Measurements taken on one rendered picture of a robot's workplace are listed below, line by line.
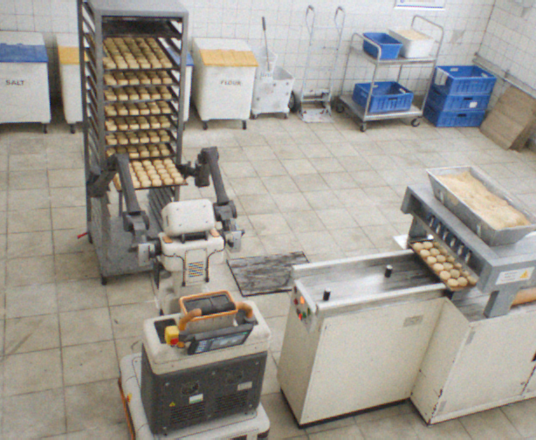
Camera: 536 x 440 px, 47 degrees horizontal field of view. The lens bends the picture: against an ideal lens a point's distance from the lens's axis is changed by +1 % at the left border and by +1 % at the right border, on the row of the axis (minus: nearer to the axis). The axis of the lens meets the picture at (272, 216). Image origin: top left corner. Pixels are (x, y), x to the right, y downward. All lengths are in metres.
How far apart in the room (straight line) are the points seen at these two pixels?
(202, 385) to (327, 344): 0.63
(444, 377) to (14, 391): 2.27
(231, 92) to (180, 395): 3.91
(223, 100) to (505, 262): 3.89
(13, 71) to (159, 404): 3.74
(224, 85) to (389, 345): 3.62
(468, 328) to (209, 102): 3.86
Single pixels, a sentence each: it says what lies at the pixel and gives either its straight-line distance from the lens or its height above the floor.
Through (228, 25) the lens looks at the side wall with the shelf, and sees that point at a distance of 6.66.
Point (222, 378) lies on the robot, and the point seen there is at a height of 0.59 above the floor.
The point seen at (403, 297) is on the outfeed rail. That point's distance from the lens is 3.05.
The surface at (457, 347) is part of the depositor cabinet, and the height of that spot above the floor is 0.66.
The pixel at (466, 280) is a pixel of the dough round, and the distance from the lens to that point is 3.23.
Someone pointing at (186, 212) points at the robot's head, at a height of 1.21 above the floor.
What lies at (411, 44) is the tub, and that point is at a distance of 6.80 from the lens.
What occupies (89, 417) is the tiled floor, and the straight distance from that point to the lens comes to 3.49.
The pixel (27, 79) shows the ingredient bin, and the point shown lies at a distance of 5.89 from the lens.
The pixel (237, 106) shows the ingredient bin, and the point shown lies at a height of 0.27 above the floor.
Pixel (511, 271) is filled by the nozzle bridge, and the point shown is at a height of 1.13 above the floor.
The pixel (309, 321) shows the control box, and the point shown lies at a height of 0.76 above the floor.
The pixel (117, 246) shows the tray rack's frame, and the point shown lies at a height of 0.15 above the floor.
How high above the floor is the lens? 2.72
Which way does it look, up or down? 33 degrees down
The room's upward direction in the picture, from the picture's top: 9 degrees clockwise
